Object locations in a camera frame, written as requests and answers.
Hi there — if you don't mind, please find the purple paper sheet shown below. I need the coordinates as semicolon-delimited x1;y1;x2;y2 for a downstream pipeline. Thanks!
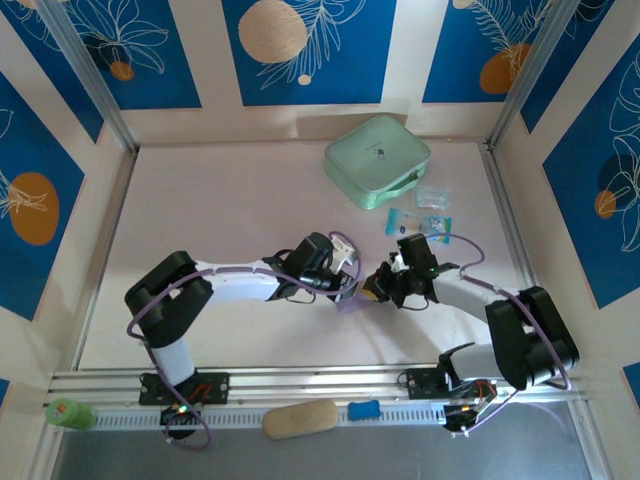
335;284;374;314

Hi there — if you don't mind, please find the blue snack packet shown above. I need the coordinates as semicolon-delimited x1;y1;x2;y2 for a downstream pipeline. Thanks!
383;207;454;246

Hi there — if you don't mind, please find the small clear plastic bag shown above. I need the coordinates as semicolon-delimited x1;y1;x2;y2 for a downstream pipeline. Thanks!
414;184;454;209

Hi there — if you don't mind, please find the mint green zip pouch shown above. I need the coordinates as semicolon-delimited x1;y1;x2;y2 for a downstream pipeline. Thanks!
323;114;432;211

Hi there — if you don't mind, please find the blue bone-shaped piece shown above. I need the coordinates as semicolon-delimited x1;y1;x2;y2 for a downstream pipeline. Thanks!
347;399;381;421

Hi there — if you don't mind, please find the beige oval block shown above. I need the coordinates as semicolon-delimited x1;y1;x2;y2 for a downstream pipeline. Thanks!
261;398;340;440

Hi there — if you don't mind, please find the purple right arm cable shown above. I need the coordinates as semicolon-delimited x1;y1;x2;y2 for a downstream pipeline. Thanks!
424;233;574;441

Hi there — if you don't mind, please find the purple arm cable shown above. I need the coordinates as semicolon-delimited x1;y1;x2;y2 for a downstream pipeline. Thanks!
424;233;574;441
127;229;364;451

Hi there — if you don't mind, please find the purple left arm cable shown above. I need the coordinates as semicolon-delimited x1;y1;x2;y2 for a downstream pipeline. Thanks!
127;229;364;451

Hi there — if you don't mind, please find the aluminium mounting rail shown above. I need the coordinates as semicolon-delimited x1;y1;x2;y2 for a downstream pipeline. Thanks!
48;363;594;401

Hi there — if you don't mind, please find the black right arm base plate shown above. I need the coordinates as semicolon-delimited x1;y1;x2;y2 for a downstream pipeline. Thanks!
407;368;451;401

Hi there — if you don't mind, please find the aluminium side rail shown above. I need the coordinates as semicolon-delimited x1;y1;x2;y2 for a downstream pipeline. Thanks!
72;147;139;371
480;144;559;359

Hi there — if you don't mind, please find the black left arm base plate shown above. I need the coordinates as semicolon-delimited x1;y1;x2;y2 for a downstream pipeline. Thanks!
138;372;231;406

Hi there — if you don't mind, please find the slotted grey cable duct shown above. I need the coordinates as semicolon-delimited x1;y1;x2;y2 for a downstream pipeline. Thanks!
92;402;446;432

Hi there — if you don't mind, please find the aluminium corner post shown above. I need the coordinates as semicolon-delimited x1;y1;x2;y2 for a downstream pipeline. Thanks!
485;0;571;151
37;0;140;154

